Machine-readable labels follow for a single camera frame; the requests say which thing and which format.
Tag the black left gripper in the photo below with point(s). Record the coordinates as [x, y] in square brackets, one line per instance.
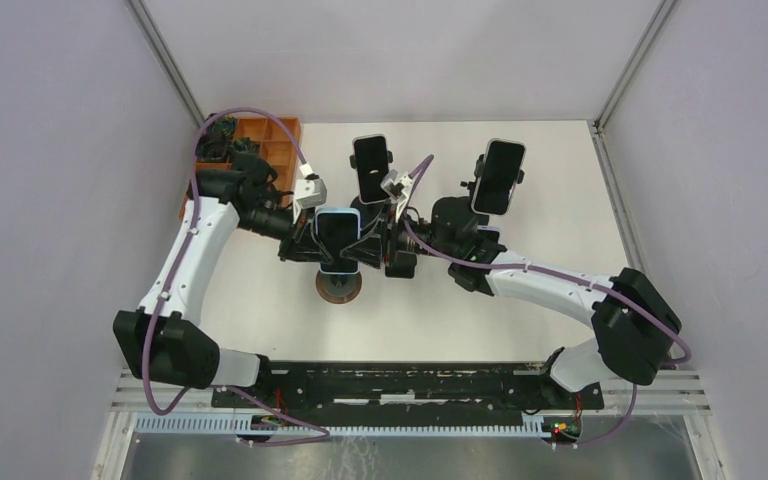
[302, 245]

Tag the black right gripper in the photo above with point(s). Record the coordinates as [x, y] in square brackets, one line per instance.
[368, 250]

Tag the light blue cased phone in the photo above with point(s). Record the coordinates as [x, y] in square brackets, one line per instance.
[337, 229]

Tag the wood base phone stand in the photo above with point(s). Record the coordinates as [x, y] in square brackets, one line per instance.
[338, 288]

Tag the lilac cased phone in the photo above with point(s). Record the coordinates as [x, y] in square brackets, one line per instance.
[489, 233]

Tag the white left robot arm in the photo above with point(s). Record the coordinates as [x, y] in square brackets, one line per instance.
[161, 339]

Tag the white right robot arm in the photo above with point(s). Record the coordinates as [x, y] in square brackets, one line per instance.
[634, 331]

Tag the black round base phone stand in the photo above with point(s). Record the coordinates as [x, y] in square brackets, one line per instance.
[371, 198]

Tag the clear cased phone on stand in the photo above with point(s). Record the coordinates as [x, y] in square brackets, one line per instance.
[371, 160]

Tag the wooden compartment tray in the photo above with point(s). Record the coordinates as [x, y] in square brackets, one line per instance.
[271, 152]

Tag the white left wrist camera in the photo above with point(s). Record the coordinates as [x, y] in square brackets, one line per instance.
[309, 190]

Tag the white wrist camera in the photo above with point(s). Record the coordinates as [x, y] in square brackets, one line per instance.
[309, 190]
[397, 185]

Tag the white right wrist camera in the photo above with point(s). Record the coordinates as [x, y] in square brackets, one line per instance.
[397, 185]

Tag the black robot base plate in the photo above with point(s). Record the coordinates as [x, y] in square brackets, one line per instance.
[433, 397]

